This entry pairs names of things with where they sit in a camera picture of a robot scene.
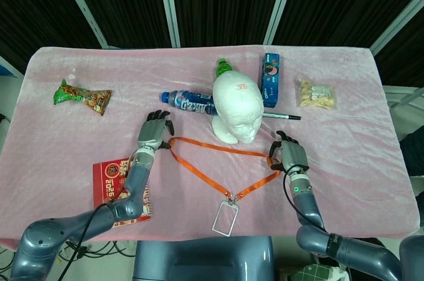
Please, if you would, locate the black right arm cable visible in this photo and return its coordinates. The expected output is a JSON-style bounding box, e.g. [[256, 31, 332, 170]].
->
[[281, 164, 307, 225]]

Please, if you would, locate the pink velvet tablecloth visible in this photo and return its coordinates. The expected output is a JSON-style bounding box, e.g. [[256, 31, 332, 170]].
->
[[0, 45, 420, 251]]

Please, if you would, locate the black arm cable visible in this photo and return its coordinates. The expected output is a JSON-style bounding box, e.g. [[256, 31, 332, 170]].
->
[[281, 164, 307, 225], [58, 203, 110, 281]]

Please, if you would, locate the white metal rack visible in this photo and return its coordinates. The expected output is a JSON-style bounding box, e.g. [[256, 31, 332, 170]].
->
[[384, 85, 424, 142]]

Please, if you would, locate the white foam mannequin head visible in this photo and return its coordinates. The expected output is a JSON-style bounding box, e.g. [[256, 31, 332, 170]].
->
[[211, 70, 265, 144]]

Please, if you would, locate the green drink bottle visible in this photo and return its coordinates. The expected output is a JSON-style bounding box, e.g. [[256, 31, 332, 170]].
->
[[214, 58, 235, 78]]

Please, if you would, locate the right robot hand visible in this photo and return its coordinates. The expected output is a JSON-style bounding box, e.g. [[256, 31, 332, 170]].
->
[[268, 130, 309, 176]]

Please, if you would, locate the orange lanyard strap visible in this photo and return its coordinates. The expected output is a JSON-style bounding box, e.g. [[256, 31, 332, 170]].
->
[[168, 137, 282, 237]]

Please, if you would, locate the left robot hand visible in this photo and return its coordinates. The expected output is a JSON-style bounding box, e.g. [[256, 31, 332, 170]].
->
[[137, 110, 176, 153]]

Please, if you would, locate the blue drink bottle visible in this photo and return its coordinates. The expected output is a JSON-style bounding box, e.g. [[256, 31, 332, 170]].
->
[[161, 90, 218, 116]]

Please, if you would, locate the white partition frame post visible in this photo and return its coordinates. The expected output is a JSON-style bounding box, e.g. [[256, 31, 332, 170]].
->
[[156, 0, 182, 48], [370, 0, 424, 56], [260, 0, 301, 46], [53, 0, 109, 49]]

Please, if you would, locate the grey blue robot torso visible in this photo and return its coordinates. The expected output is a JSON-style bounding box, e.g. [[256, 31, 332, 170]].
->
[[132, 236, 276, 281]]

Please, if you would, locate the green orange snack packet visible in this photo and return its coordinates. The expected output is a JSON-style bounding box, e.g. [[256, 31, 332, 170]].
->
[[52, 78, 113, 116]]

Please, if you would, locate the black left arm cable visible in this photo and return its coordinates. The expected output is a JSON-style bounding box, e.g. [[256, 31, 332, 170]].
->
[[58, 203, 110, 281]]

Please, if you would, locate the green marker pen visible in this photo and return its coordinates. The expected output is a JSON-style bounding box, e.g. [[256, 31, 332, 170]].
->
[[262, 111, 302, 121]]

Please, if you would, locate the blue cookie box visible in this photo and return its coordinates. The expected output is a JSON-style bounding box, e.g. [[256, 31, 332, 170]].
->
[[258, 52, 282, 109]]

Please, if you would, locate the clear bag of yellow snacks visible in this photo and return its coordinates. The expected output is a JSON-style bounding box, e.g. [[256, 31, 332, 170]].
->
[[295, 78, 337, 110]]

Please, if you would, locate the red spiral calendar notebook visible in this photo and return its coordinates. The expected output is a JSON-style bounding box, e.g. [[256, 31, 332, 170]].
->
[[92, 157, 154, 229]]

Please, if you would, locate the green checked box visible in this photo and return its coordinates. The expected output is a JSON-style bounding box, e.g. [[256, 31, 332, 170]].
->
[[293, 262, 348, 281]]

